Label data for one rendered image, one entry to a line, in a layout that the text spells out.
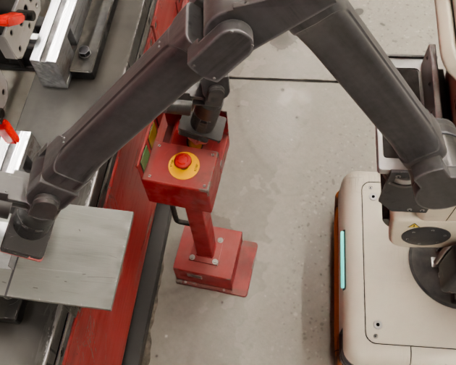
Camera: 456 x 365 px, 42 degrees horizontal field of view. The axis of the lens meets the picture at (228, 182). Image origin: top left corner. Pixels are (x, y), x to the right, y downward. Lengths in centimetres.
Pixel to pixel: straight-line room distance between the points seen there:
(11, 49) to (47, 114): 29
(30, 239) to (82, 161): 25
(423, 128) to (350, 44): 17
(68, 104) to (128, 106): 70
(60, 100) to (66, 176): 61
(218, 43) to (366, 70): 18
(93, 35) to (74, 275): 62
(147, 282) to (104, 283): 101
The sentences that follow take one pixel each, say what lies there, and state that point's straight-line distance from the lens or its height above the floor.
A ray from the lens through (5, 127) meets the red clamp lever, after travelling 104.
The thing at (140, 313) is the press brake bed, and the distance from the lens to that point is 201.
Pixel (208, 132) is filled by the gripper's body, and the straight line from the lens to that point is 135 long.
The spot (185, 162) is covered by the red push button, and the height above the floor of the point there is 81.
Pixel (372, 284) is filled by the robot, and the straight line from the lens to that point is 179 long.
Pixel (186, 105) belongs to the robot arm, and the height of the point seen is 93.
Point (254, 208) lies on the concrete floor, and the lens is 215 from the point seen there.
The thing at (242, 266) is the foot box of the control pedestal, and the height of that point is 1.
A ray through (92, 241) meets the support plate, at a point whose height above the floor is 100.
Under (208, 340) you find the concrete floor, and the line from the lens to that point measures 201.
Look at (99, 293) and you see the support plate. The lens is 103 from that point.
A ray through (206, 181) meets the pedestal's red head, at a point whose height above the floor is 78.
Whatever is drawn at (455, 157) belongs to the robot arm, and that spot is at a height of 127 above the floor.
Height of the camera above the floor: 195
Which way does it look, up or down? 63 degrees down
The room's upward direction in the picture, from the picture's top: 5 degrees counter-clockwise
